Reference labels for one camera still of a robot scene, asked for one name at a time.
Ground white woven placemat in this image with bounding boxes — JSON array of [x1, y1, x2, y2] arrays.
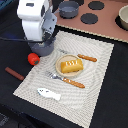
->
[[14, 31, 114, 128]]

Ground red toy tomato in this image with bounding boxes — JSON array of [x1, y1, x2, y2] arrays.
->
[[28, 53, 40, 65]]

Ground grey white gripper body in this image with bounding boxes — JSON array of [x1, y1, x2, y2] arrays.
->
[[20, 6, 57, 41]]

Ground beige bowl on stove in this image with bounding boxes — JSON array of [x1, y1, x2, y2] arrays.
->
[[119, 5, 128, 30]]

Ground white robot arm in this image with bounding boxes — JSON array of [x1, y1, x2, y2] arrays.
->
[[17, 0, 57, 42]]

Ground white toy fish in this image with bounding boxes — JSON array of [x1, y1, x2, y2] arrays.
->
[[37, 88, 61, 101]]

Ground grey saucepan on stove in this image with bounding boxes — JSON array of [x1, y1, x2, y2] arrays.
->
[[55, 1, 79, 19]]

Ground round wooden plate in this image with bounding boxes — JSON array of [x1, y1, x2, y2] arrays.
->
[[55, 54, 84, 77]]

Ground yellow toy bread loaf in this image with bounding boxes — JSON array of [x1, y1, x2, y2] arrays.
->
[[61, 59, 83, 73]]

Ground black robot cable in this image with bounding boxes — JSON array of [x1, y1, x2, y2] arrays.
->
[[0, 35, 44, 44]]

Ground brown toy sausage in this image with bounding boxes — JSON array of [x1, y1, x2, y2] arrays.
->
[[5, 67, 24, 81]]

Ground knife with wooden handle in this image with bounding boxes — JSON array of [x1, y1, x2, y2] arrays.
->
[[58, 48, 98, 63]]

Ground fork with wooden handle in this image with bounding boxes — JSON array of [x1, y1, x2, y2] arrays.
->
[[45, 71, 85, 88]]

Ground grey pot with handles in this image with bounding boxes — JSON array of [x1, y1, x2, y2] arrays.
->
[[29, 37, 55, 56]]

